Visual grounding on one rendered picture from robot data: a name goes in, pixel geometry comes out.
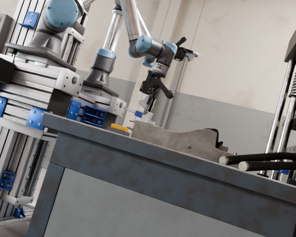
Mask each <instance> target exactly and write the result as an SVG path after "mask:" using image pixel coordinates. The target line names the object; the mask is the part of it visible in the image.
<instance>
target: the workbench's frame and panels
mask: <svg viewBox="0 0 296 237"><path fill-rule="evenodd" d="M40 125H42V126H46V127H49V128H52V129H55V130H58V131H59V133H58V136H57V139H56V142H55V145H54V149H53V152H52V155H51V158H50V160H49V164H48V167H47V171H46V174H45V177H44V180H43V183H42V186H41V189H40V192H39V196H38V199H37V202H36V205H35V208H34V211H33V214H32V217H31V221H30V224H29V226H28V230H27V233H26V236H25V237H293V234H294V230H295V226H296V188H294V187H290V186H288V185H284V184H281V183H277V182H273V181H271V180H267V179H264V178H261V177H257V176H254V175H250V174H247V173H244V172H240V171H237V170H233V169H231V168H227V167H224V166H220V165H216V164H214V163H210V162H207V161H204V160H200V159H197V158H193V157H190V156H187V155H183V154H180V153H176V152H174V151H170V150H166V149H163V148H160V147H157V146H153V145H150V144H147V143H143V142H139V141H136V140H133V139H130V138H126V137H123V136H120V135H117V134H113V133H109V132H106V131H103V130H99V129H96V128H93V127H90V126H86V125H82V124H79V123H76V122H73V121H69V120H66V119H63V118H59V117H56V116H52V115H49V114H46V113H44V115H43V118H42V121H41V124H40Z"/></svg>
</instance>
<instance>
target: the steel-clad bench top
mask: <svg viewBox="0 0 296 237"><path fill-rule="evenodd" d="M44 113H46V114H49V115H52V116H56V117H59V118H62V119H66V120H69V121H73V122H76V123H79V124H82V125H86V126H90V127H93V128H96V129H99V130H103V131H106V132H109V133H113V134H117V135H120V136H123V137H126V138H130V139H133V140H136V141H139V142H143V143H147V144H150V145H153V146H157V147H160V148H163V149H166V150H170V151H174V152H176V153H180V154H183V155H187V156H190V157H193V158H197V159H200V160H204V161H207V162H210V163H214V164H216V165H220V166H224V167H227V168H231V169H233V170H237V171H240V172H244V173H247V174H250V175H254V176H257V177H261V178H264V179H267V180H271V181H273V182H277V183H281V184H284V185H288V186H290V187H294V188H296V186H294V185H290V184H287V183H284V182H280V181H277V180H273V179H271V178H267V177H263V176H260V175H257V174H253V173H250V172H246V171H243V170H240V169H237V168H233V167H230V166H226V165H223V164H219V163H216V162H213V161H209V160H206V159H203V158H199V157H197V156H192V155H189V154H186V153H183V152H179V151H176V150H172V149H169V148H166V147H163V146H159V145H155V144H152V143H149V142H145V141H142V140H138V139H135V138H132V137H129V136H125V135H122V134H118V133H115V132H111V131H108V130H105V129H102V128H98V127H95V126H91V125H88V124H85V123H81V122H78V121H74V120H72V119H68V118H64V117H61V116H57V115H54V114H51V113H48V112H44Z"/></svg>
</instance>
